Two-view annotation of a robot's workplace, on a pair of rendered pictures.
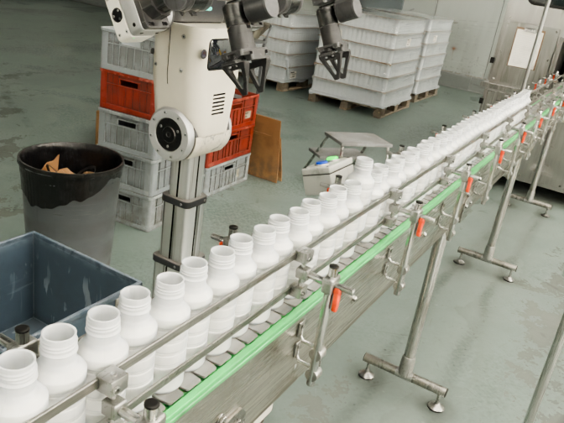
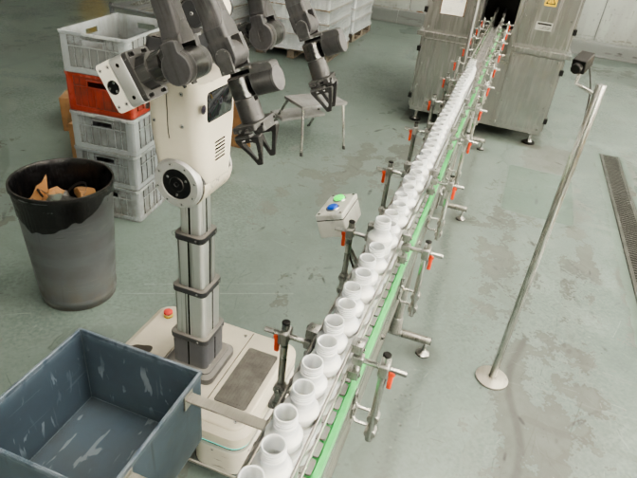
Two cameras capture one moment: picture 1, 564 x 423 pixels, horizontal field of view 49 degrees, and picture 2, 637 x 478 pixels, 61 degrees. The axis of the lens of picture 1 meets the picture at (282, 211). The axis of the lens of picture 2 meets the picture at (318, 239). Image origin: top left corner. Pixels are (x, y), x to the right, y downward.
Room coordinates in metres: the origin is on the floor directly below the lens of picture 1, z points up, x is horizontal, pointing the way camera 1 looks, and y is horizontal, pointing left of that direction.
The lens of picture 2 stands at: (0.21, 0.19, 1.81)
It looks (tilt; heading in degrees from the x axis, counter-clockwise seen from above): 32 degrees down; 349
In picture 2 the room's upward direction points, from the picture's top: 7 degrees clockwise
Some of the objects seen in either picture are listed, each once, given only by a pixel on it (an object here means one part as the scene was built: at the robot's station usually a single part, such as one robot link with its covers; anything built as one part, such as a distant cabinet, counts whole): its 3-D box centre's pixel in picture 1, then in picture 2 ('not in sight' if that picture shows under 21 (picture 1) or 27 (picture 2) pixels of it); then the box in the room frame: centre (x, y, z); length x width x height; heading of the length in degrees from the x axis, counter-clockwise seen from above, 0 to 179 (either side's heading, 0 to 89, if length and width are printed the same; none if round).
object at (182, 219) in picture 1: (180, 251); (197, 277); (1.78, 0.31, 0.66); 0.11 x 0.11 x 0.40; 63
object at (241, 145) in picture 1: (208, 138); not in sight; (4.27, 0.60, 0.33); 0.61 x 0.41 x 0.22; 156
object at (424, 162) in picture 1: (416, 174); (411, 195); (1.63, -0.35, 1.08); 0.06 x 0.06 x 0.17
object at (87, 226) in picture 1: (70, 222); (71, 237); (2.56, 0.96, 0.32); 0.45 x 0.45 x 0.64
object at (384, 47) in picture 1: (368, 60); (307, 6); (8.21, -0.81, 0.59); 1.24 x 1.03 x 1.17; 155
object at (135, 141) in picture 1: (156, 125); (129, 118); (3.59, 0.83, 0.55); 0.61 x 0.41 x 0.22; 160
